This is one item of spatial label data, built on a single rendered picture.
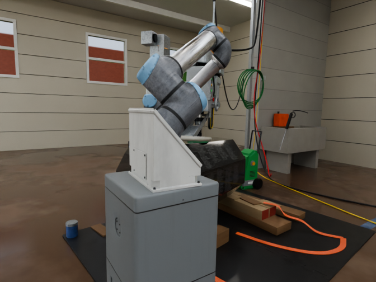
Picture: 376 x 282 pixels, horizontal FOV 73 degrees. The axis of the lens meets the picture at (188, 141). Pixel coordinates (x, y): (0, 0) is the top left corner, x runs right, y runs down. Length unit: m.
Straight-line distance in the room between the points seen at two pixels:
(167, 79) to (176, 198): 0.51
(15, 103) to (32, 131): 0.81
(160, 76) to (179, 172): 0.42
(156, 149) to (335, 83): 6.29
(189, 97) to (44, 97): 7.08
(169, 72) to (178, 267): 0.83
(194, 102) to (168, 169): 0.34
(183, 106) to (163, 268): 0.68
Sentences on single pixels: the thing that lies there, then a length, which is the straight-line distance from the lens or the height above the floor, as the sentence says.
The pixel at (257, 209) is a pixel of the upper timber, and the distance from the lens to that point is 2.71.
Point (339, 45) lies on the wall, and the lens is 7.12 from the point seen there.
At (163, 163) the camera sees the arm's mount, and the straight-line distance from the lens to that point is 0.98.
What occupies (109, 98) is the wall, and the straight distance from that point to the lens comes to 8.38.
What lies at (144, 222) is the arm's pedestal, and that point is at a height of 0.75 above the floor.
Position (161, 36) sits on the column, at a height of 2.02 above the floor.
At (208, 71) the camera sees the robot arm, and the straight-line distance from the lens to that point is 1.65.
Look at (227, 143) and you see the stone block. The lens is 2.70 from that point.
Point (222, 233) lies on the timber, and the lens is 2.32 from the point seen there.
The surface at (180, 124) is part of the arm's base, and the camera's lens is 1.12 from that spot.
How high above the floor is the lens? 1.17
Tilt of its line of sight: 7 degrees down
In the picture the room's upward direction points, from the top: 1 degrees clockwise
